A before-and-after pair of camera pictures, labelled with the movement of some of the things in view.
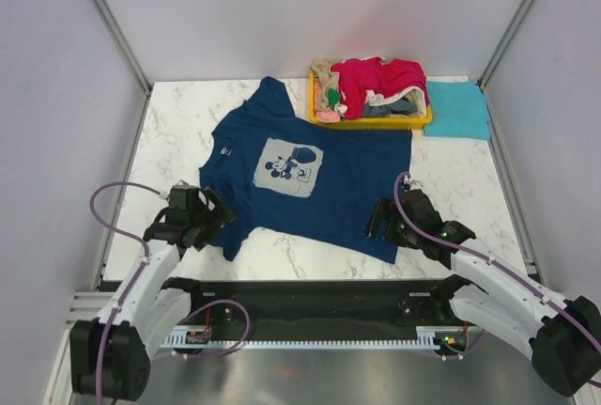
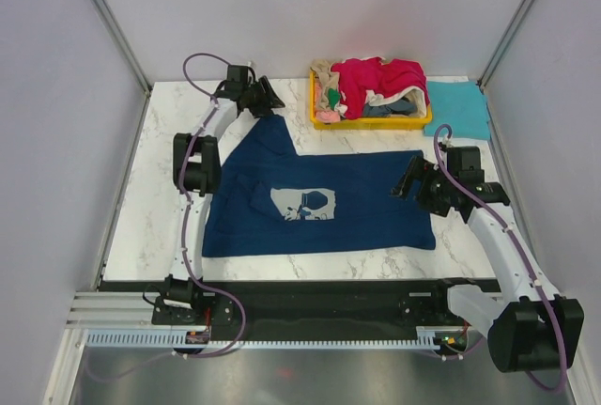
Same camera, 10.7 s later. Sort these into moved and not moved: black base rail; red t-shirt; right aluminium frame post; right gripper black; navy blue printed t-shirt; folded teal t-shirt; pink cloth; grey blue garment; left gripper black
Moved: right gripper black; navy blue printed t-shirt; left gripper black
Not moved: right aluminium frame post; pink cloth; red t-shirt; black base rail; folded teal t-shirt; grey blue garment
